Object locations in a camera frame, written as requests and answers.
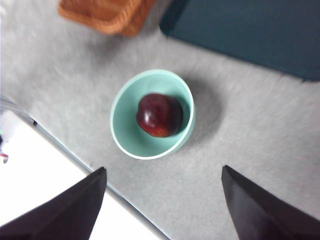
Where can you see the brown wicker basket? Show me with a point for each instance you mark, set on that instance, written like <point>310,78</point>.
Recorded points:
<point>107,15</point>

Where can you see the teal ribbed bowl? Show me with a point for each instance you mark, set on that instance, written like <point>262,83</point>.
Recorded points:
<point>127,135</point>

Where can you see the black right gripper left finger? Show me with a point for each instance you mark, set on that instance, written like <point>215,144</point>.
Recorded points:
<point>62,215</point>

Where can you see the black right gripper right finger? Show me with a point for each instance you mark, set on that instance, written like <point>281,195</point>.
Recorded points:
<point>265,215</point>

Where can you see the dark red plum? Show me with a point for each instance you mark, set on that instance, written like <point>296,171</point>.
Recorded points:
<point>160,115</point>

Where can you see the black rectangular tray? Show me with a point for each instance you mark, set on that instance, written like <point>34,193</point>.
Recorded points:
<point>250,30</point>

